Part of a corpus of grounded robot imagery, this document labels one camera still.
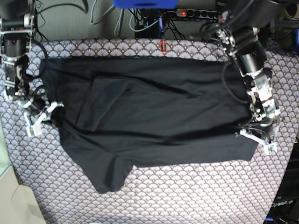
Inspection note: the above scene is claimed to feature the orange table clamp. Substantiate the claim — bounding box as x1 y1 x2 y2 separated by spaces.
159 39 167 54

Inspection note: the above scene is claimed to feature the beige cabinet corner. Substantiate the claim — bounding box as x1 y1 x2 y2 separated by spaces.
0 128 46 224

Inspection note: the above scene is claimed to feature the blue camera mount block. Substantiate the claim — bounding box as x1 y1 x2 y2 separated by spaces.
113 0 178 9

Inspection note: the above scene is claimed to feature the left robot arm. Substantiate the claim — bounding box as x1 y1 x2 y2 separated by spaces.
213 0 288 150

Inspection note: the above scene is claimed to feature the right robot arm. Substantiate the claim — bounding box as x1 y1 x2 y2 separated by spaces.
0 0 64 127

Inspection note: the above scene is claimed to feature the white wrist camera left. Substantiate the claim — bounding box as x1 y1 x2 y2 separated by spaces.
263 142 278 155

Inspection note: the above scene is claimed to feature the dark T-shirt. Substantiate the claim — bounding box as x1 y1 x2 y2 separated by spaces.
42 57 257 193

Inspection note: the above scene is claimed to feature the black power strip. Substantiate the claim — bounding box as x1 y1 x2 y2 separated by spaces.
176 8 219 20

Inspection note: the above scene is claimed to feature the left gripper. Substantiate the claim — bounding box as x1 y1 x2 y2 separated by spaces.
237 127 279 146

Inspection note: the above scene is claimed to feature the fan-patterned tablecloth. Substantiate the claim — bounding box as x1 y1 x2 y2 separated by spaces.
0 43 299 224

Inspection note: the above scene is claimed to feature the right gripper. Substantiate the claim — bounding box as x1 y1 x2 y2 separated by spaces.
35 101 64 128

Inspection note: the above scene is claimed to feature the black OpenArm box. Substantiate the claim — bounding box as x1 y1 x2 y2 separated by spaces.
264 142 299 224

